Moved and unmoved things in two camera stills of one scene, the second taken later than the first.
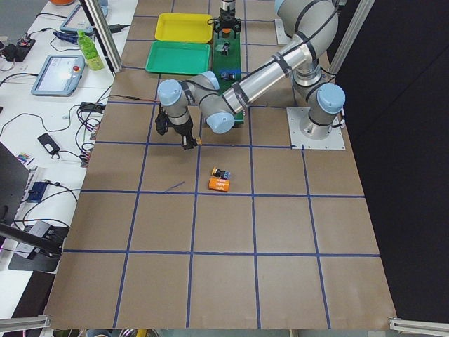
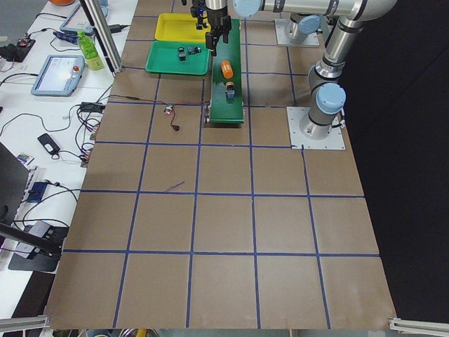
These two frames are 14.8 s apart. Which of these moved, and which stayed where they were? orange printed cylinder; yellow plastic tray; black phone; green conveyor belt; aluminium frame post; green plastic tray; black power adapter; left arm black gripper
Moved: left arm black gripper; orange printed cylinder
Stayed: aluminium frame post; green conveyor belt; yellow plastic tray; black power adapter; black phone; green plastic tray
